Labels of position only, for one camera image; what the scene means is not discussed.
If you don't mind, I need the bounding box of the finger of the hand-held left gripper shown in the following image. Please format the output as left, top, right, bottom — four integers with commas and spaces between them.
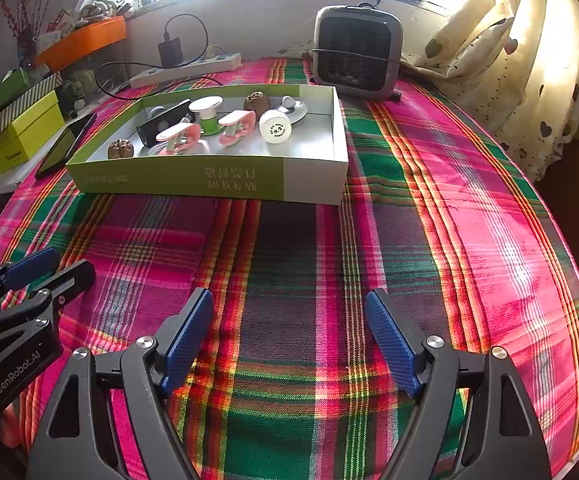
0, 259, 96, 342
0, 247, 61, 321

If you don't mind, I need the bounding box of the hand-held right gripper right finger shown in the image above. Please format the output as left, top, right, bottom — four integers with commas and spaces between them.
365, 287, 553, 480

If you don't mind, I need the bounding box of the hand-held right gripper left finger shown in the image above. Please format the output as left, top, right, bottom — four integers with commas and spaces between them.
25, 287, 215, 480

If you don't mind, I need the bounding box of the brown walnut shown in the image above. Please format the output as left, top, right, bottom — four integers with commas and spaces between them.
106, 140, 135, 161
243, 91, 270, 113

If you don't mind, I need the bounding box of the pink clip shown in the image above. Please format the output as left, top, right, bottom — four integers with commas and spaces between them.
218, 110, 257, 148
155, 122, 202, 157

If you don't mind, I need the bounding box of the green and white spool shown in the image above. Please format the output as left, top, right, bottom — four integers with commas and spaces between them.
188, 96, 223, 137

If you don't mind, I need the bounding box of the green cardboard box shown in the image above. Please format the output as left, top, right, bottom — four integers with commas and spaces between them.
65, 84, 350, 206

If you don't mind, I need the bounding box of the round pink-white ball gadget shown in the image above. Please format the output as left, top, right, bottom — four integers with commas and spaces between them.
259, 109, 293, 144

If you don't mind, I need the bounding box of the pink plaid tablecloth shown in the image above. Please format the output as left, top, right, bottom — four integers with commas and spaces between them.
0, 55, 579, 480

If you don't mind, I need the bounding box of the black smartphone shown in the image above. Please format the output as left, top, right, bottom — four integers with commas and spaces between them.
34, 112, 97, 179

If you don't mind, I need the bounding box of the yellow-green box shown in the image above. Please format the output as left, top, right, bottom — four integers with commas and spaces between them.
0, 90, 66, 177

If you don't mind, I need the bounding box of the striped box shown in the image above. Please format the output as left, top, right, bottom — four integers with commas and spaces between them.
0, 71, 62, 131

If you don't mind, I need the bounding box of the black rectangular device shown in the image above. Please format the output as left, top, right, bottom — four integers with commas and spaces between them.
136, 99, 192, 147

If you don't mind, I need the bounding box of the orange tray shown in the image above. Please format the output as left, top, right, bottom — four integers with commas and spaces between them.
33, 15, 127, 72

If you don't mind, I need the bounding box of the black charger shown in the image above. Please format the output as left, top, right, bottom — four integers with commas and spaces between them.
158, 37, 182, 68

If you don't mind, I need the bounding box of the white round gadget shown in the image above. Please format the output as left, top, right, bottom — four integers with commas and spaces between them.
274, 96, 310, 123

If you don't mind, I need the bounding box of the white power strip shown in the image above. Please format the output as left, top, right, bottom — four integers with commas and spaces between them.
129, 53, 243, 88

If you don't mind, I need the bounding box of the pile of small packets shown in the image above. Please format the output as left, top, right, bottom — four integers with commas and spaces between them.
34, 0, 132, 53

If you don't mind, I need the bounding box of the small grey heater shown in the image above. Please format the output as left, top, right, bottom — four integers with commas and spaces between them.
312, 5, 404, 102

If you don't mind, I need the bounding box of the cream heart-print curtain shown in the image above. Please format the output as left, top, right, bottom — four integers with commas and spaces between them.
412, 0, 579, 181

